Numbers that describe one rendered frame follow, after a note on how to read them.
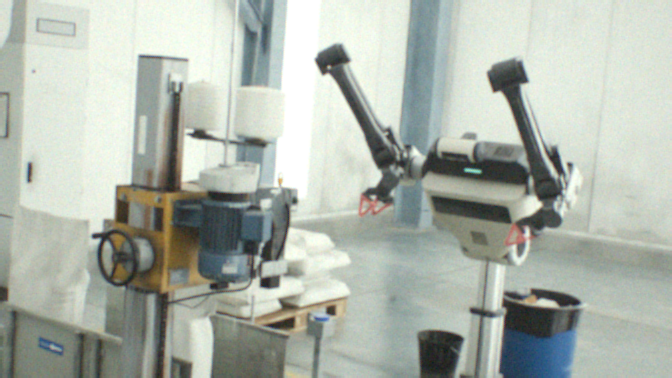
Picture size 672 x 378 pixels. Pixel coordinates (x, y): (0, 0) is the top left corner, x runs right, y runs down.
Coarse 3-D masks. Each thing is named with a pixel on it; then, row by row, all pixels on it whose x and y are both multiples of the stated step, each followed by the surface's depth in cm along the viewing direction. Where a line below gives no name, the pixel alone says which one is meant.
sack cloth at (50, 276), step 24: (24, 216) 387; (48, 216) 378; (24, 240) 385; (48, 240) 378; (72, 240) 369; (24, 264) 380; (48, 264) 373; (72, 264) 367; (24, 288) 374; (48, 288) 366; (72, 288) 368; (48, 312) 366; (72, 312) 370
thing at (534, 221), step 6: (540, 210) 269; (528, 216) 273; (534, 216) 270; (540, 216) 268; (522, 222) 269; (528, 222) 269; (534, 222) 269; (540, 222) 269; (534, 228) 269; (540, 228) 270; (534, 234) 267
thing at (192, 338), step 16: (192, 288) 331; (208, 288) 327; (176, 304) 337; (192, 304) 332; (208, 304) 327; (176, 320) 329; (192, 320) 327; (208, 320) 333; (176, 336) 328; (192, 336) 326; (208, 336) 332; (176, 352) 328; (192, 352) 327; (208, 352) 333; (208, 368) 334
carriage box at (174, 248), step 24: (120, 192) 285; (144, 192) 279; (192, 192) 283; (120, 216) 288; (168, 216) 275; (120, 240) 286; (168, 240) 276; (192, 240) 286; (120, 264) 287; (168, 264) 278; (192, 264) 287; (168, 288) 279
